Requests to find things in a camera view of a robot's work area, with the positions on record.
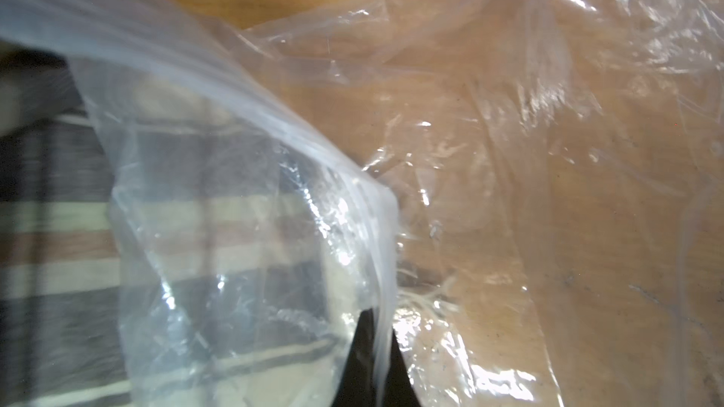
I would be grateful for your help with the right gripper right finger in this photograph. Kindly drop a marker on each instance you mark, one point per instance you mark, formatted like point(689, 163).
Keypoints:
point(399, 391)

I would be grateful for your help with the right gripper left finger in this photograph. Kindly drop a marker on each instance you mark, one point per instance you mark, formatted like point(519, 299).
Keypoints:
point(356, 387)

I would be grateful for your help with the beige brown striped scarf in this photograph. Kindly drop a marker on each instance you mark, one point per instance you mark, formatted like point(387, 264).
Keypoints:
point(159, 250)

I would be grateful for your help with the clear plastic vacuum bag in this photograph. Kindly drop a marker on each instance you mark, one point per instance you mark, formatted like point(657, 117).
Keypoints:
point(537, 184)

